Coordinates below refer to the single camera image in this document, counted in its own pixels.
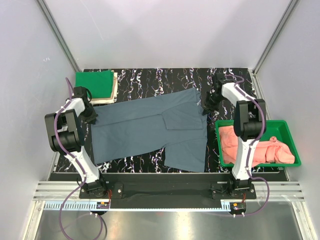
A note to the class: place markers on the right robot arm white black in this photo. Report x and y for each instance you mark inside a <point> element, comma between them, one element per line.
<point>249,125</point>

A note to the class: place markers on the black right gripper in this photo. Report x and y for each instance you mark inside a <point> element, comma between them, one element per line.
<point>208,108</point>

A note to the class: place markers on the folded green t-shirt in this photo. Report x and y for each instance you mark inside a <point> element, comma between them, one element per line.
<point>99,83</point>

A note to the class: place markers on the grey slotted cable duct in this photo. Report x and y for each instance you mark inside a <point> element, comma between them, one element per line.
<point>101,206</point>

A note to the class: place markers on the folded beige t-shirt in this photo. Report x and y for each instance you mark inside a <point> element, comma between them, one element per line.
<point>112,99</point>

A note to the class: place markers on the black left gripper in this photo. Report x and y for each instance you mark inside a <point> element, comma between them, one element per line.
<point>92,119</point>

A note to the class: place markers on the pink t-shirt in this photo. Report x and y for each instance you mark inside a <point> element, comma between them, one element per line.
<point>266,152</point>

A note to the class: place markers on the aluminium frame rail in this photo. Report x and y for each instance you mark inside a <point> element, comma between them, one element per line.
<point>58,190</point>

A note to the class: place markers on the green plastic bin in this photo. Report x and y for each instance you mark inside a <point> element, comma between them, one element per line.
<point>274,128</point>

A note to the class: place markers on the blue-grey t-shirt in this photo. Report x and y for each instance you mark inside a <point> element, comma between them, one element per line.
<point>173,121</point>

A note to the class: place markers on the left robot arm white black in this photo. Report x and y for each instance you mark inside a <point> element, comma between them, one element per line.
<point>65,136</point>

